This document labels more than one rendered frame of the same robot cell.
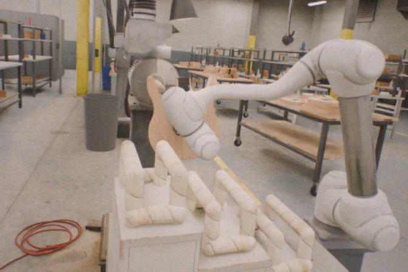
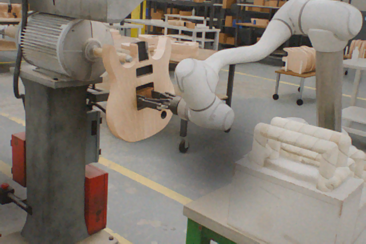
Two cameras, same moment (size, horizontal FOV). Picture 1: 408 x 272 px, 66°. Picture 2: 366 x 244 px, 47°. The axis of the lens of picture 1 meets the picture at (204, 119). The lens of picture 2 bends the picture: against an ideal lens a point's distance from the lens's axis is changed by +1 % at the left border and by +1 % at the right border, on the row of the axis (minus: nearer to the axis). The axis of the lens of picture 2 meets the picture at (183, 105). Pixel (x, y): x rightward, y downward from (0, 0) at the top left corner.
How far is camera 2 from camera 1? 0.86 m
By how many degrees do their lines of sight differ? 32
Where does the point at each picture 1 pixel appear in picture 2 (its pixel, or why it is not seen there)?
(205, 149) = (227, 120)
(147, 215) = (340, 178)
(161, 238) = (353, 192)
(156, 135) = (119, 115)
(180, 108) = (203, 81)
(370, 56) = (356, 17)
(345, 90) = (331, 46)
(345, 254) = not seen: hidden behind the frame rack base
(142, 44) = (120, 7)
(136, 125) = (53, 108)
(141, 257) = (346, 211)
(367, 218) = not seen: hidden behind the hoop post
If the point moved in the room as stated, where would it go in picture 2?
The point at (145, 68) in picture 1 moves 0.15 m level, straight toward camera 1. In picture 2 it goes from (79, 32) to (100, 37)
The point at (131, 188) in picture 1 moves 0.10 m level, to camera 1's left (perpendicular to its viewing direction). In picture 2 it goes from (334, 159) to (301, 166)
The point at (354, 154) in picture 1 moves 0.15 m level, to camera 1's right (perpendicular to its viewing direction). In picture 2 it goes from (330, 100) to (355, 98)
